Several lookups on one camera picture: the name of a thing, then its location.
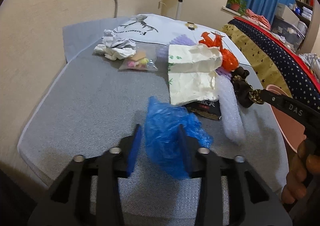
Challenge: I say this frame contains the blue plastic bag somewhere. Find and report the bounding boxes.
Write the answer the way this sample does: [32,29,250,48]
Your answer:
[144,97,213,179]

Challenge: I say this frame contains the black gold scrunchie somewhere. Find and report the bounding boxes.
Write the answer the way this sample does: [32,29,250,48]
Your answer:
[231,66,264,108]

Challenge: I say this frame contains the purple foam net sheet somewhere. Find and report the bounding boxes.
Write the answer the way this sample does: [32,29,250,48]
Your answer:
[159,35,232,78]

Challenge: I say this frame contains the orange plastic bag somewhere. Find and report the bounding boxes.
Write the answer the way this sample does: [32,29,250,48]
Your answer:
[199,32,239,72]

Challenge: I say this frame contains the white paper bag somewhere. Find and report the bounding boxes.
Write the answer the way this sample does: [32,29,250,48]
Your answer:
[167,43,223,106]

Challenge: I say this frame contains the clear zip bag with items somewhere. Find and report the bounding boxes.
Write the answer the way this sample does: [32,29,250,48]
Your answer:
[119,44,158,72]

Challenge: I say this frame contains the white paper ball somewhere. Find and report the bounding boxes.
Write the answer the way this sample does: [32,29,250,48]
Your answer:
[93,30,136,61]

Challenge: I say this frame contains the pink trash bin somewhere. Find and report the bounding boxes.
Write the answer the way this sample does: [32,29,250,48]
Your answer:
[265,84,307,153]

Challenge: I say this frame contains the person's right hand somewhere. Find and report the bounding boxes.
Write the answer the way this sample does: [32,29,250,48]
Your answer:
[281,140,319,204]

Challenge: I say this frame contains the navy star bedsheet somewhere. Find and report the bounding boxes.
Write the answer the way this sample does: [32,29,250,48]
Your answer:
[228,17,319,112]

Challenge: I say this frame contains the yellow star bed skirt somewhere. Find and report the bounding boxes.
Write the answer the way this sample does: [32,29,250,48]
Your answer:
[222,24,292,97]

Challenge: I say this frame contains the black red snack packet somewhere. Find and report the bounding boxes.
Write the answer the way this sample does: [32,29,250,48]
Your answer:
[184,100,221,120]

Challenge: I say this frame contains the white bubble foam sheet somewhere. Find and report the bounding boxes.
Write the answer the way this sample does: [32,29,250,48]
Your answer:
[216,76,246,145]

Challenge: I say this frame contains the plaid striped quilt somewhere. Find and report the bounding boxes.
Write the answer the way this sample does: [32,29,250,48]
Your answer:
[299,53,320,80]

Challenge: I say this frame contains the clear storage bin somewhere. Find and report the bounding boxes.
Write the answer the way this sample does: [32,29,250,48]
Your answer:
[271,17,305,52]

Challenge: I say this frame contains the pink folded clothes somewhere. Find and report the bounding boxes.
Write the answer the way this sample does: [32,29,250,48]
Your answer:
[246,8,271,30]

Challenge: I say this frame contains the white cardboard box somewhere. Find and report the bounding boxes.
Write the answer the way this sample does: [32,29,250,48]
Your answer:
[275,3,299,26]

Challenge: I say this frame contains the wooden bookshelf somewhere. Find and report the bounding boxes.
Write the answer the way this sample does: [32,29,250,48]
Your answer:
[291,0,315,53]

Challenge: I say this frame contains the white printed cloth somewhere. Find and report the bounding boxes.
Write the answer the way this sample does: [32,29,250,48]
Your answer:
[113,14,250,66]

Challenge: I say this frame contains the potted green plant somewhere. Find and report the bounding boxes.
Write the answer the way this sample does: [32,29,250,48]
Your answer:
[227,0,247,15]

